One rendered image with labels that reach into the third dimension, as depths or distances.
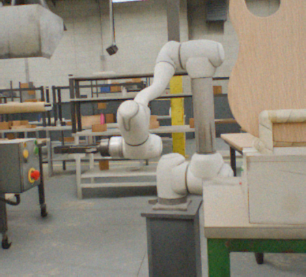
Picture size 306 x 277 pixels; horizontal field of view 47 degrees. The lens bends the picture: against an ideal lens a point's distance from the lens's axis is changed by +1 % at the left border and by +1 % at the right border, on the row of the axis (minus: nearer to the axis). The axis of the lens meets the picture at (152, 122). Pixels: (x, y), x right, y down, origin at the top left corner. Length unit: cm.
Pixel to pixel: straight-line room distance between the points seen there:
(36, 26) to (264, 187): 73
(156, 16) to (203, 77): 1085
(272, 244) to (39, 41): 81
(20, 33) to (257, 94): 66
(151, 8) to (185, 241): 1118
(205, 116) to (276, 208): 85
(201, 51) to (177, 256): 100
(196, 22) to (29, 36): 1143
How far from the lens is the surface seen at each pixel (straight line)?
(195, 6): 1250
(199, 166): 174
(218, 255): 97
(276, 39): 97
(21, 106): 121
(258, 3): 1263
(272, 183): 94
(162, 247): 187
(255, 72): 96
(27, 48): 106
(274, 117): 93
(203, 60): 168
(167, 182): 181
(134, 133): 129
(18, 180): 149
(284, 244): 99
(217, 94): 645
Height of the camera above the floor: 124
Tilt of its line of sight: 3 degrees down
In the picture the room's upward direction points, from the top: 3 degrees counter-clockwise
